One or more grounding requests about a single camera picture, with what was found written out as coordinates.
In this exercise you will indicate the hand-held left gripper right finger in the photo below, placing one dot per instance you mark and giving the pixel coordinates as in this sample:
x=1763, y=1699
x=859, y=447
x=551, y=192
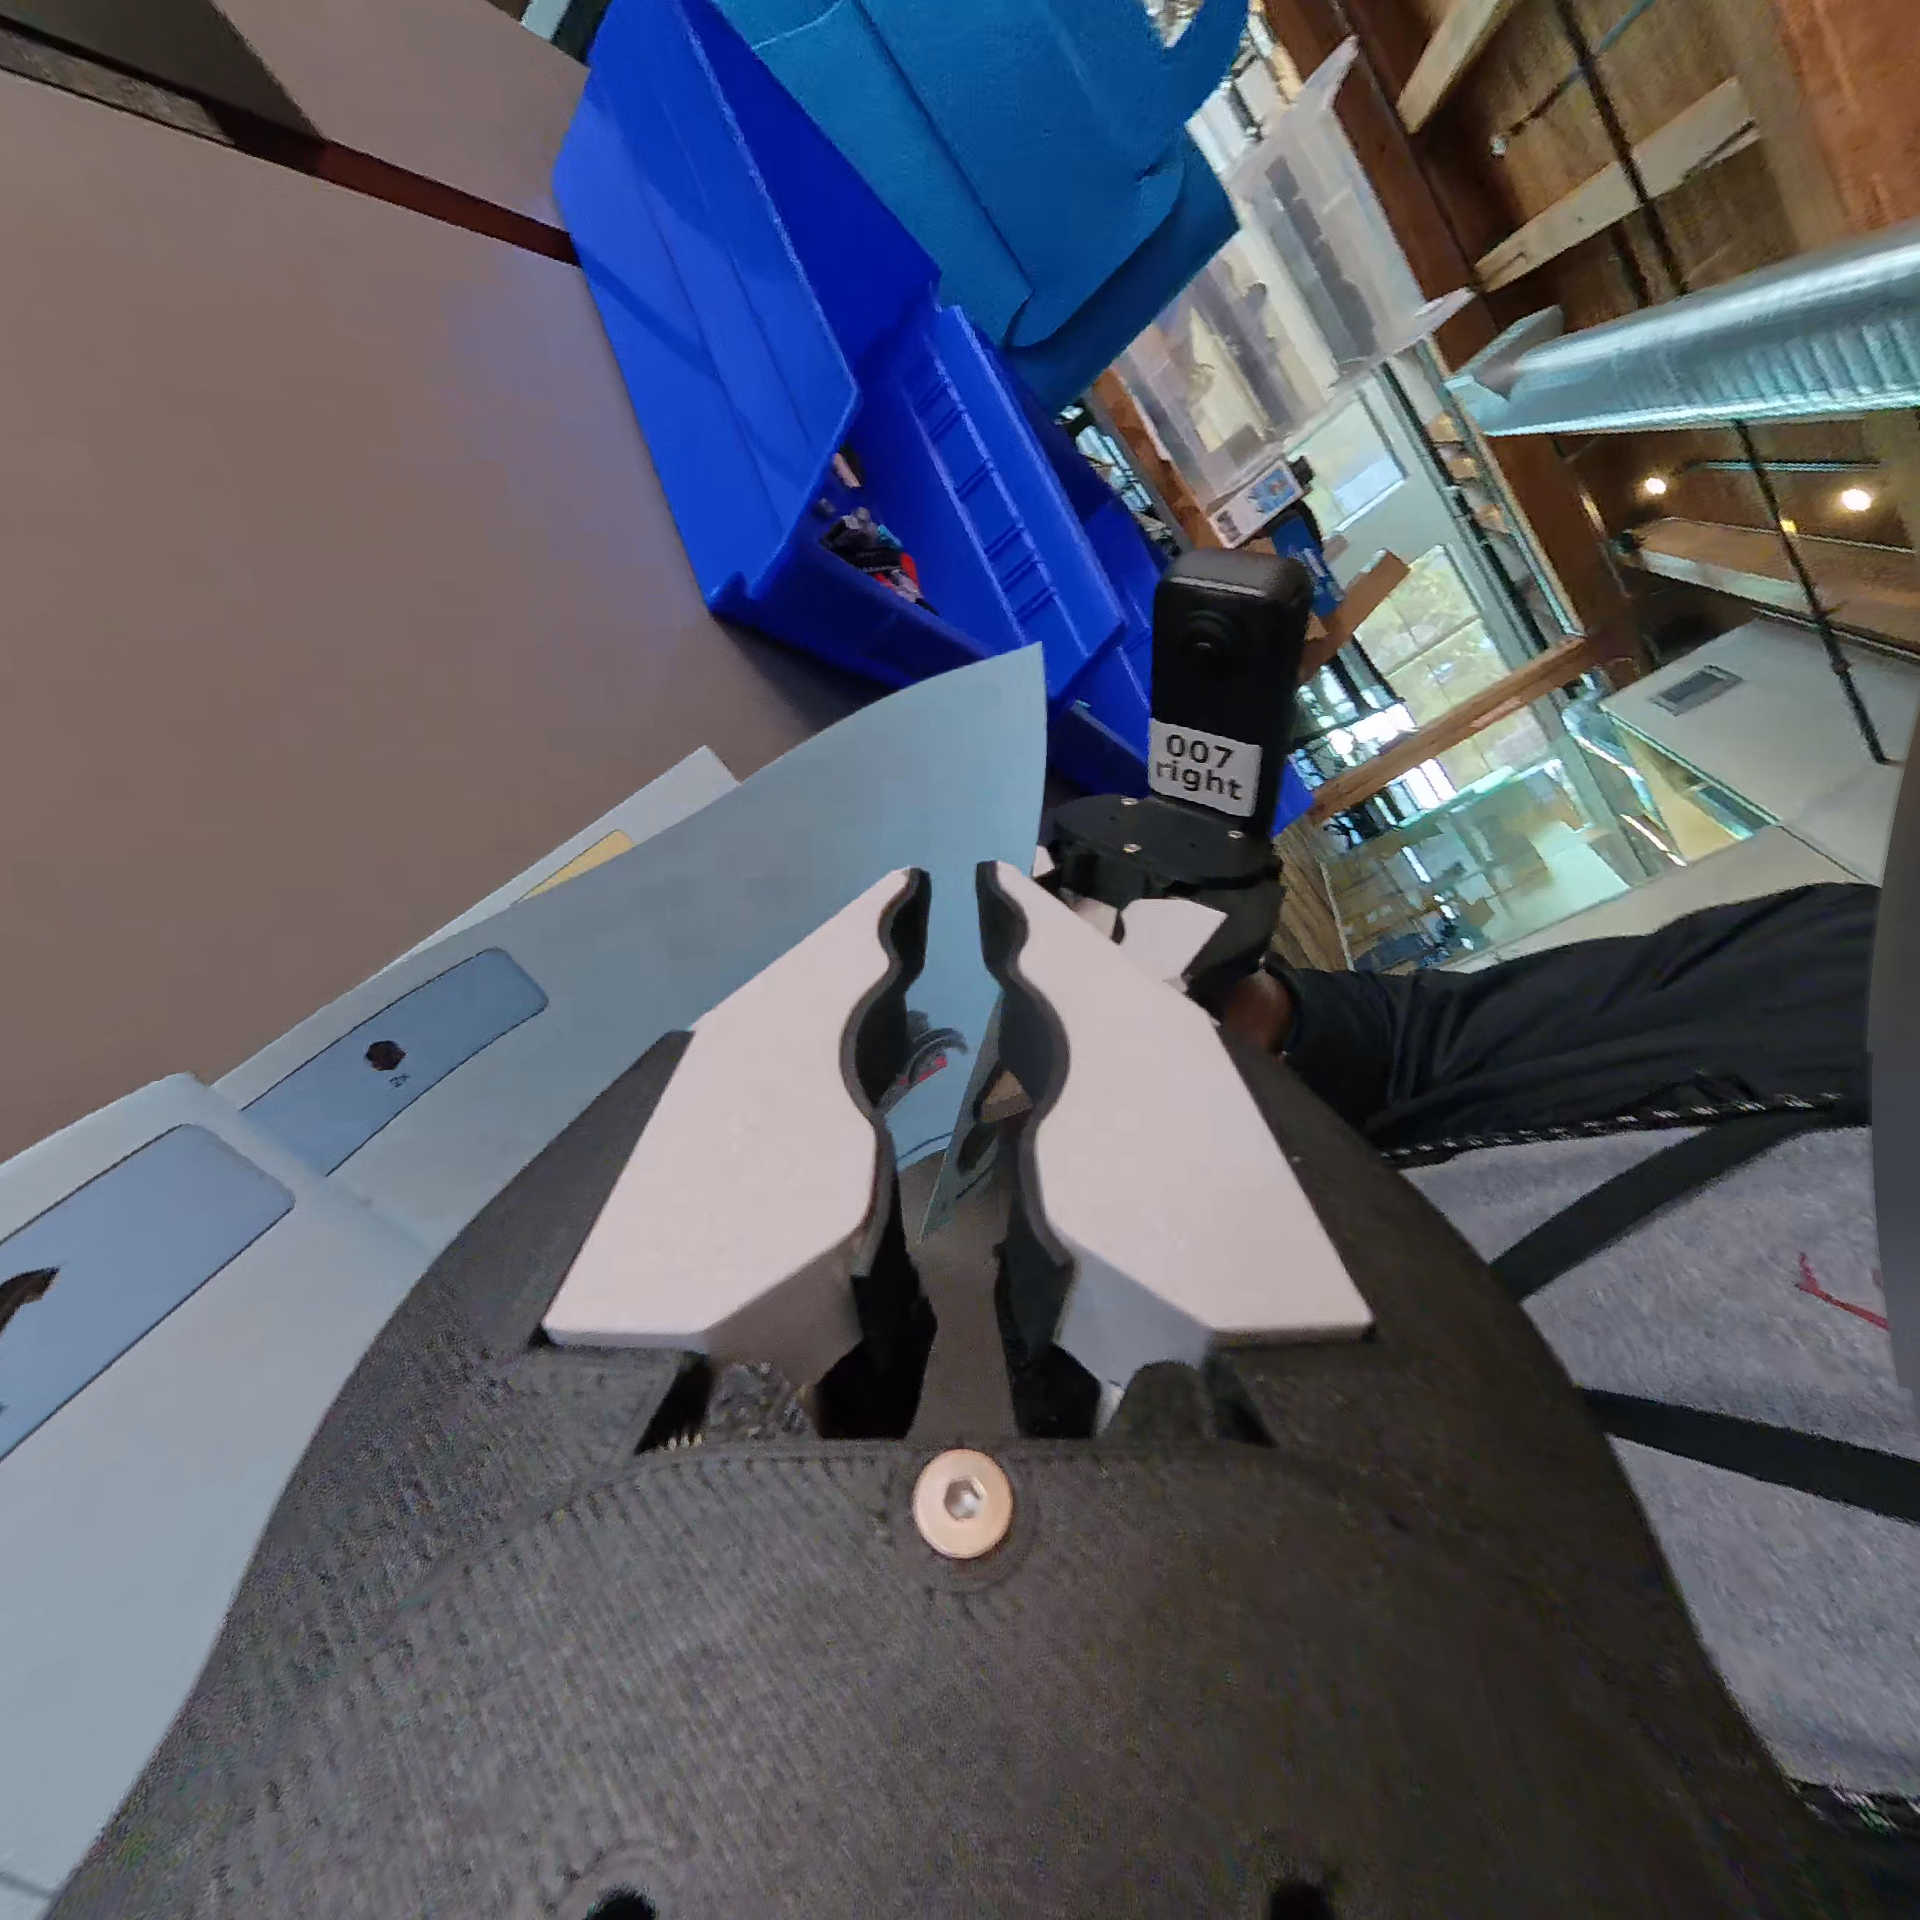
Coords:
x=1201, y=1184

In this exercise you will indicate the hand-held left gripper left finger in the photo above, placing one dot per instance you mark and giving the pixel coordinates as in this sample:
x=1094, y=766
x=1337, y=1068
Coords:
x=720, y=1171

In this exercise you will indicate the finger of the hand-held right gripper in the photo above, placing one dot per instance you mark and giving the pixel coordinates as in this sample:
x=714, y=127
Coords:
x=1179, y=933

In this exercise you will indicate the blue plastic bin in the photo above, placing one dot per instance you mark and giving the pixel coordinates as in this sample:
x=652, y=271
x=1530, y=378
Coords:
x=704, y=300
x=1103, y=734

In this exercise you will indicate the pile of red black bricks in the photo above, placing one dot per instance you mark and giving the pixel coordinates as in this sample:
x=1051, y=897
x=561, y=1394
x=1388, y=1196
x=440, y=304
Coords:
x=878, y=549

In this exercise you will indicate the light blue instruction booklet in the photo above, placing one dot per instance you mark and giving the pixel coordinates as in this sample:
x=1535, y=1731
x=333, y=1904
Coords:
x=301, y=1201

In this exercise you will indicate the person's right forearm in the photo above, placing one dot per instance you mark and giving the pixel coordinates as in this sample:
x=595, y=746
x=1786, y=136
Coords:
x=1574, y=1005

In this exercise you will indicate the person's right hand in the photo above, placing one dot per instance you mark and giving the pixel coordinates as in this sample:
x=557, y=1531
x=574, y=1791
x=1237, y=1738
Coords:
x=1260, y=1012

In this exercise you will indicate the blue cardboard box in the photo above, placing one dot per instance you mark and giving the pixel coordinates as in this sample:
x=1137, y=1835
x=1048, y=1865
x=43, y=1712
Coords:
x=1321, y=570

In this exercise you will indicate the brown cardboard sheet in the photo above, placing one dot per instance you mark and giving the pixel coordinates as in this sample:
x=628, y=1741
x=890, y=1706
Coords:
x=1351, y=614

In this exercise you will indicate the printed leaflet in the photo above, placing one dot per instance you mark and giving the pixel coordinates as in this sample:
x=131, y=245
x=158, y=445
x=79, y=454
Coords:
x=1252, y=502

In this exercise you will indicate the stack of clear storage boxes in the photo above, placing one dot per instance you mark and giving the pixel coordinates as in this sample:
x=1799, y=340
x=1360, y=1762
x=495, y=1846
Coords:
x=1305, y=240

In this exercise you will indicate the blue felt bag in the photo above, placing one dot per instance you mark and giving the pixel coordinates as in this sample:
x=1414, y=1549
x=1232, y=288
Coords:
x=975, y=151

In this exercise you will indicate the white counter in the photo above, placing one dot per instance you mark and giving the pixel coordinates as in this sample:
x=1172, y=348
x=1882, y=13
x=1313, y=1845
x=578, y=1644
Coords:
x=1770, y=751

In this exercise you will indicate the silver air duct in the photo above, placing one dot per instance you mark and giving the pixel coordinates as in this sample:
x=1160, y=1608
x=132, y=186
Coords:
x=1725, y=352

